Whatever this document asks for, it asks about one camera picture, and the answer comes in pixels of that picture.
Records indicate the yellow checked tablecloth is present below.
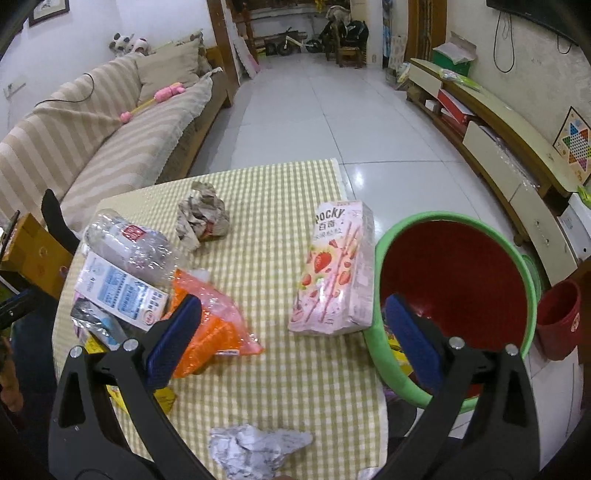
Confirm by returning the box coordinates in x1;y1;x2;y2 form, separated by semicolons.
52;159;389;480

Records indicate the pink toy stick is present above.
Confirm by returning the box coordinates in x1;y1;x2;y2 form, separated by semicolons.
119;82;186;125

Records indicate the black cable on sofa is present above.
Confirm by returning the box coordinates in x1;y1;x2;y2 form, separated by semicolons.
31;73;96;112

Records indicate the white milk carton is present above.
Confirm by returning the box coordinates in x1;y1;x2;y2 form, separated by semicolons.
74;251;170;331

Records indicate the black wall television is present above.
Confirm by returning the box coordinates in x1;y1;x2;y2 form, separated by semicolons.
487;0;581;47

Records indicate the red flat box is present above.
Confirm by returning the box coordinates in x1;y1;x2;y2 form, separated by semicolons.
436;89;472;126

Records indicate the black and white plush toy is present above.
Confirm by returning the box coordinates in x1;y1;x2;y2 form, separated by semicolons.
108;31;154;59

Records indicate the crushed clear plastic bottle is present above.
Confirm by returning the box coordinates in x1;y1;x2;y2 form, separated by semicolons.
82;209;184;289

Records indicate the green basin with red inside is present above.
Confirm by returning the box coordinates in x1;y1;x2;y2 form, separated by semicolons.
364;211;542;412

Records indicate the black television cable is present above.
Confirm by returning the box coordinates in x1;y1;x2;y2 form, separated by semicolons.
493;9;516;73

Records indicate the orange plastic packet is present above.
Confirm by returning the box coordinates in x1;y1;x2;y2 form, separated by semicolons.
170;269;265;378

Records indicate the beige sofa cushion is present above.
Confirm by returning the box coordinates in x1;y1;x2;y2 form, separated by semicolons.
137;38;207;94

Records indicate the red plastic cup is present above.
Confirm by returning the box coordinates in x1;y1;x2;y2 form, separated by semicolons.
534;278;583;361

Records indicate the framed wall picture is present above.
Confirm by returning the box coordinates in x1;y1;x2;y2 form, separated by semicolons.
28;0;71;27

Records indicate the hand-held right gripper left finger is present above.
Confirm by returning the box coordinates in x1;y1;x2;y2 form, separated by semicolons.
48;293;204;480

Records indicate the crumpled brown paper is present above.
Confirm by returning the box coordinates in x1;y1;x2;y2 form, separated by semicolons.
176;181;230;251

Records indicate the white storage box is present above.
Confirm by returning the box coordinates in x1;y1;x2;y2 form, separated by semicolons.
556;193;591;265

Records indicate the pink strawberry biscuit box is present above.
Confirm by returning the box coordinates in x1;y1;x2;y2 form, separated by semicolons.
288;200;376;335

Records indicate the crumpled white paper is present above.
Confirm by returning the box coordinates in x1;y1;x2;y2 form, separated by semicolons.
209;425;315;480

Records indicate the wooden chair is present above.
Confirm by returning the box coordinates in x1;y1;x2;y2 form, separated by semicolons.
324;18;366;68

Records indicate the checkers game board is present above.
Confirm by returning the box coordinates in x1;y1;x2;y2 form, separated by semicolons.
553;106;591;184

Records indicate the green and white cardboard box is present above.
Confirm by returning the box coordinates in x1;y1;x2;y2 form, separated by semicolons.
431;31;477;78

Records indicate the yellow snack box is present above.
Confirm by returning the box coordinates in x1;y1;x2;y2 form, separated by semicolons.
90;339;177;414

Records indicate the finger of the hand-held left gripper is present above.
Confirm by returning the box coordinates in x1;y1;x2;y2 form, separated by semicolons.
41;188;82;254

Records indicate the small balance bike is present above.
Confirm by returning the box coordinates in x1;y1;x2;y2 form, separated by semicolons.
264;28;325;57

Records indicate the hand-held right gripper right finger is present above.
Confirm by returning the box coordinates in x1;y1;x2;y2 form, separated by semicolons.
385;293;553;480

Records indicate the wooden tv cabinet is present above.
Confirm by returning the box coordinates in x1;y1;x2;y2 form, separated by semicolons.
407;58;583;288

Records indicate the striped beige sofa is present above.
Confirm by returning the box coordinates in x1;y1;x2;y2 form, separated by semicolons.
0;39;234;234

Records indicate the brown cardboard box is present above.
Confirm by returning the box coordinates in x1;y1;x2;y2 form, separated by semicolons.
0;212;75;302

